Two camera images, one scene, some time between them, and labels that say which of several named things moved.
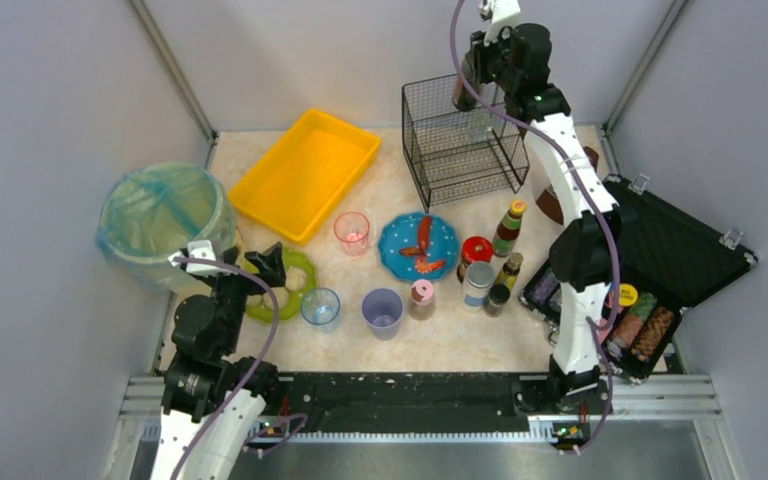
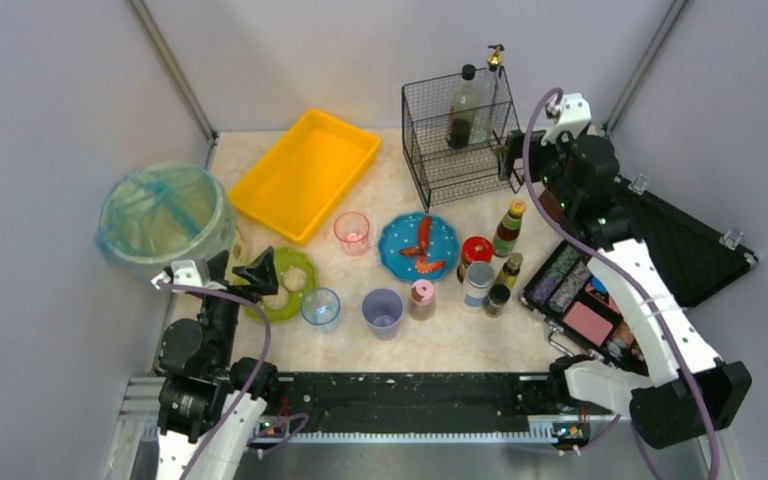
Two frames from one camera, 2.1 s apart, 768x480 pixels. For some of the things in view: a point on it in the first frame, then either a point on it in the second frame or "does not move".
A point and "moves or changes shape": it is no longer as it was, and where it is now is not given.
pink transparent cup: (352, 229) does not move
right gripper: (475, 67) → (512, 158)
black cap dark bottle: (462, 98) moves or changes shape
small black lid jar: (498, 295) does not move
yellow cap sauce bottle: (508, 229) does not move
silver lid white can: (478, 279) does not move
